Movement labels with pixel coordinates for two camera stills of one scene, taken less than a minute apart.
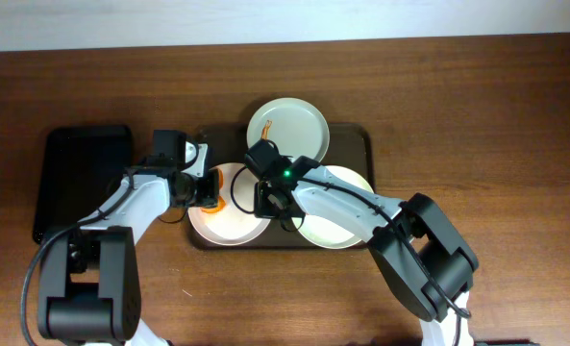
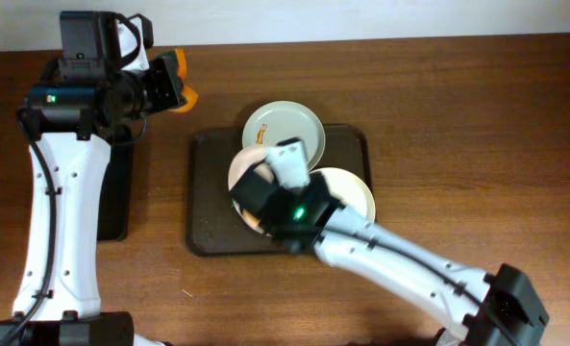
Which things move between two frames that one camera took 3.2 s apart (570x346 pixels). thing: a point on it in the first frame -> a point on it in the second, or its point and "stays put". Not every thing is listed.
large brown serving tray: x=349 y=146 stays put
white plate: x=236 y=223 -> x=242 y=165
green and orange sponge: x=222 y=203 -> x=177 y=56
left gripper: x=209 y=190 -> x=170 y=82
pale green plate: x=298 y=128 stays put
